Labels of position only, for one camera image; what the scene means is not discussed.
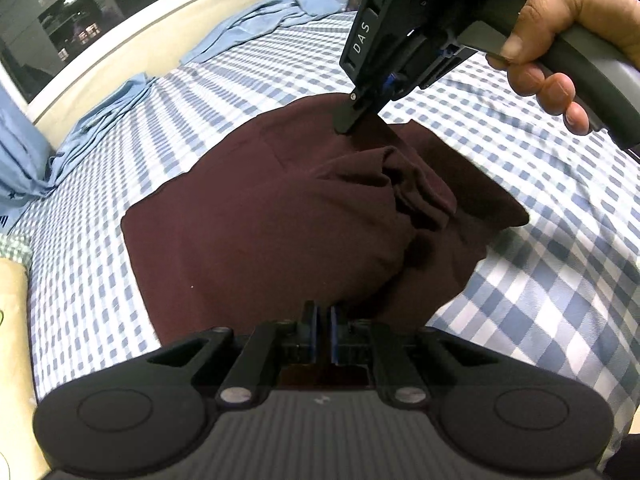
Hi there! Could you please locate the dark maroon printed t-shirt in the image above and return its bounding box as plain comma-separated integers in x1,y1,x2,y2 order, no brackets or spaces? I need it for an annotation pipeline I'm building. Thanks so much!
120,93,528,344

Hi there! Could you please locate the person's right hand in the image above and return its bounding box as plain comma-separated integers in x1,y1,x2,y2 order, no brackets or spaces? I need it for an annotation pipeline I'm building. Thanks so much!
486,0,639,136

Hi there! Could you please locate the blue star curtain right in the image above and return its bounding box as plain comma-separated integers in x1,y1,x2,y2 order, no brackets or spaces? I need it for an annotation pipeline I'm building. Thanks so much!
180,0,362,65

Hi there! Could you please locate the blue star curtain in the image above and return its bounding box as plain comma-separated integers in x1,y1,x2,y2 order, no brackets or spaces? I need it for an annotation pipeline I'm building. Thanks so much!
1,73,155,234
180,0,362,65

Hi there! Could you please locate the blue white checkered bedsheet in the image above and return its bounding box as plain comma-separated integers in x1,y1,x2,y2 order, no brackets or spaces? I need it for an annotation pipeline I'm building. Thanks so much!
15,14,639,453

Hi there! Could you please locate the green checkered pillow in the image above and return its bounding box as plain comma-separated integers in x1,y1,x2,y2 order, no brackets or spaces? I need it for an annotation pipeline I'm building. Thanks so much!
0,233,32,271

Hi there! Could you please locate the yellow avocado print pillow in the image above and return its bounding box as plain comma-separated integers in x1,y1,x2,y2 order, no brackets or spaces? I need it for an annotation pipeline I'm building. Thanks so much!
1,258,49,479

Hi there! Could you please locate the blue star curtain left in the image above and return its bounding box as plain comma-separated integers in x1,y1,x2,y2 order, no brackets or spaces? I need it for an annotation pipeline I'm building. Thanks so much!
1,73,155,234

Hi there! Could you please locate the white framed window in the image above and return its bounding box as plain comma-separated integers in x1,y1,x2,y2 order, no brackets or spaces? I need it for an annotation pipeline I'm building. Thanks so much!
1,0,191,122

